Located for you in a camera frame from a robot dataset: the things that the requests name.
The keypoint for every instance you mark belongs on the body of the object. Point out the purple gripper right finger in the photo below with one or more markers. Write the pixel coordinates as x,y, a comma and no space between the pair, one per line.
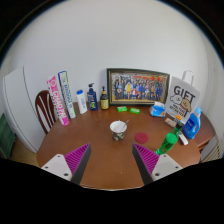
152,166

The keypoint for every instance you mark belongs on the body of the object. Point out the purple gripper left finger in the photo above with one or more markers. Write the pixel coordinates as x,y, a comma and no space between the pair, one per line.
71,166

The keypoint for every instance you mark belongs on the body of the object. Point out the green plastic soda bottle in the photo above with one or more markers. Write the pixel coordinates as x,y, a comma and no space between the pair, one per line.
170,139

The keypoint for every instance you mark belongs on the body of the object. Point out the red round coaster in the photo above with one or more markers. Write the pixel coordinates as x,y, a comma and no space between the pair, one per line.
141,137

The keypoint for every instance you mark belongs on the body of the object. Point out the white remote control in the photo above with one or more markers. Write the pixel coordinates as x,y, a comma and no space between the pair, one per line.
183,138

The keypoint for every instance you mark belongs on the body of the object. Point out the small snack packet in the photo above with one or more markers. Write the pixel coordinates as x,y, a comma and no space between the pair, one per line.
170,122

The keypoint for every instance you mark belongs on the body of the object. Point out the camouflage paper cup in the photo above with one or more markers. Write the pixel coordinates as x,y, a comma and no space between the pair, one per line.
115,128

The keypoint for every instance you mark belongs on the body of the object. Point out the blue detergent bottle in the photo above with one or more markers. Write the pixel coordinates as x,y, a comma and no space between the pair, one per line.
192,125

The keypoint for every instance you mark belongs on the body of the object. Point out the blue tissue pack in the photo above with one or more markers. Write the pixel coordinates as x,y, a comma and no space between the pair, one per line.
157,110

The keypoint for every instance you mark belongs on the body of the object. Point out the right green soap bar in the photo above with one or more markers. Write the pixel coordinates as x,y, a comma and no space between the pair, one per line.
135,110

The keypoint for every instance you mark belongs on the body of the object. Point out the green soap bar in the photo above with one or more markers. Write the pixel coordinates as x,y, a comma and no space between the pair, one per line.
122,109
135,110

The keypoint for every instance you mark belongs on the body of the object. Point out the wooden chair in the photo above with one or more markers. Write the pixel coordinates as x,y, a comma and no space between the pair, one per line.
45,110

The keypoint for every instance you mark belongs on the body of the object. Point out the white radiator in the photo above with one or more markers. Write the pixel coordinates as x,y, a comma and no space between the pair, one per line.
213,150

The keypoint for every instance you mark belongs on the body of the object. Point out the left green soap bar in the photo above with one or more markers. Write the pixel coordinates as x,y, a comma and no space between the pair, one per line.
122,109

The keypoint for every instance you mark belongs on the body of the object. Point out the white lotion bottle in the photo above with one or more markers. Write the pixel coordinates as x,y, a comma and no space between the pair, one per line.
81,101

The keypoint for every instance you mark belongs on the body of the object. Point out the blue pump shampoo bottle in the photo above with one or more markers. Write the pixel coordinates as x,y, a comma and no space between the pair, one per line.
92,99

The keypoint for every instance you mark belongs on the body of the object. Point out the dark yellow pump bottle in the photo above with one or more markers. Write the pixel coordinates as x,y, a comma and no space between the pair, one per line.
104,102

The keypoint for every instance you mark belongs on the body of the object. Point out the white gift paper bag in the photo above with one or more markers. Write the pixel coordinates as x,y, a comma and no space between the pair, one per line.
183,97

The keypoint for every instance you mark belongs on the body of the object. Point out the framed group photo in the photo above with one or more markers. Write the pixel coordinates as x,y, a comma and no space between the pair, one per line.
136,86

